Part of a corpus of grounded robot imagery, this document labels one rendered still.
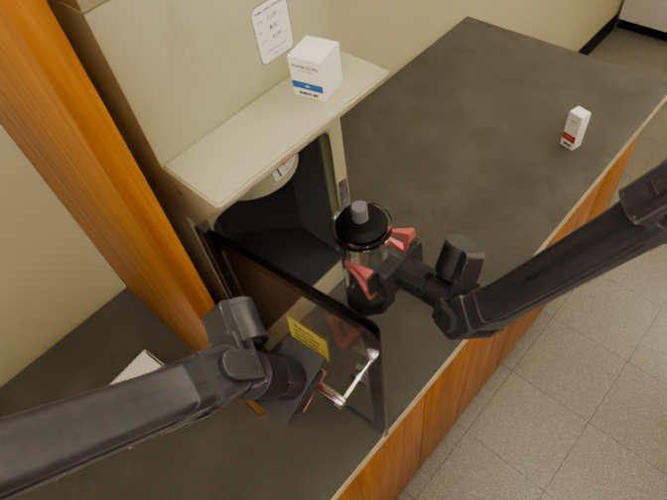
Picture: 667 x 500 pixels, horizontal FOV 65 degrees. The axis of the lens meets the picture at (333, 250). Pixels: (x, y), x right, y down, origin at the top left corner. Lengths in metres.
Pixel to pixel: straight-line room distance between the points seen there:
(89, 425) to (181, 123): 0.38
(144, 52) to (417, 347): 0.77
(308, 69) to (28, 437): 0.51
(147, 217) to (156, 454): 0.64
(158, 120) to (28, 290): 0.69
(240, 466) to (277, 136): 0.65
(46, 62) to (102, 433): 0.30
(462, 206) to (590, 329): 1.12
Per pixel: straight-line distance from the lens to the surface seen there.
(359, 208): 0.87
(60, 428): 0.47
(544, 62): 1.85
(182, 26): 0.66
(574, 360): 2.25
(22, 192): 1.16
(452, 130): 1.56
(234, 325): 0.65
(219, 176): 0.66
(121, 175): 0.57
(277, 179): 0.89
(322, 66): 0.70
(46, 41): 0.49
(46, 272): 1.28
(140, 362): 1.19
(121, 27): 0.62
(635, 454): 2.18
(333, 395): 0.80
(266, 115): 0.73
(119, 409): 0.50
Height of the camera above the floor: 1.95
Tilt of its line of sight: 52 degrees down
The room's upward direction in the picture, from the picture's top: 10 degrees counter-clockwise
